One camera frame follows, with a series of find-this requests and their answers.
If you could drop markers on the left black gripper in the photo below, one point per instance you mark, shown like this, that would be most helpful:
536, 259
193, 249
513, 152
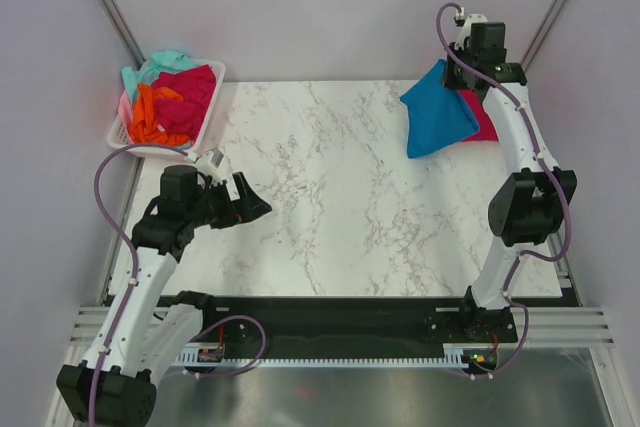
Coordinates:
246, 208

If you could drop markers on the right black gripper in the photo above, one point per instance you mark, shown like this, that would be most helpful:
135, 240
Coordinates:
449, 81

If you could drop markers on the blue t shirt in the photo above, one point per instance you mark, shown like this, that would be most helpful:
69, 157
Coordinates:
437, 117

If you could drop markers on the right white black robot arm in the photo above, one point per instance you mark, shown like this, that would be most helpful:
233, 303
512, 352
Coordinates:
533, 202

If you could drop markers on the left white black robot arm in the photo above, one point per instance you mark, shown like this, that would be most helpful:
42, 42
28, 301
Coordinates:
116, 382

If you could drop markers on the folded red t shirt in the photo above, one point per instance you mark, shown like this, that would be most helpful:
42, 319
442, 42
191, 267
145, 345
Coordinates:
486, 132

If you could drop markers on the crumpled magenta t shirt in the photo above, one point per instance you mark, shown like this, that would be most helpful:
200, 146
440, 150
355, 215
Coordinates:
197, 87

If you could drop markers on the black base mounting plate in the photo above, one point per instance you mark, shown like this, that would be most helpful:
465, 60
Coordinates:
335, 327

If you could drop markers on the orange t shirt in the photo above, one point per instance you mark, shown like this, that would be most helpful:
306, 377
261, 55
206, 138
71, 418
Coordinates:
145, 127

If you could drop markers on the white plastic laundry basket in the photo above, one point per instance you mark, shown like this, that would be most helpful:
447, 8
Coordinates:
118, 135

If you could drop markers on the pink t shirt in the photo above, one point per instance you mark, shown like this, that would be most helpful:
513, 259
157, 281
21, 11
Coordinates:
125, 110

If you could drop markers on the mint green t shirt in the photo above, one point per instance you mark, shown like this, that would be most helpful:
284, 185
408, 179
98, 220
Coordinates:
169, 61

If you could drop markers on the right aluminium frame post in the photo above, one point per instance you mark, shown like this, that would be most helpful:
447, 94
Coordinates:
542, 32

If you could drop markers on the aluminium frame post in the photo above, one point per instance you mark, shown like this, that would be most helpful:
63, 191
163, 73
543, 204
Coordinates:
123, 31
542, 32

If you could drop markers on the white slotted cable duct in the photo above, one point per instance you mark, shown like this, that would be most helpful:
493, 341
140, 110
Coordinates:
194, 357

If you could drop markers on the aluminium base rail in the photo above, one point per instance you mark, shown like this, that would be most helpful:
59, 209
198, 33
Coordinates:
549, 327

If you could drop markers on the left aluminium frame post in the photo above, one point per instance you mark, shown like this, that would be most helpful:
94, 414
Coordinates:
123, 31

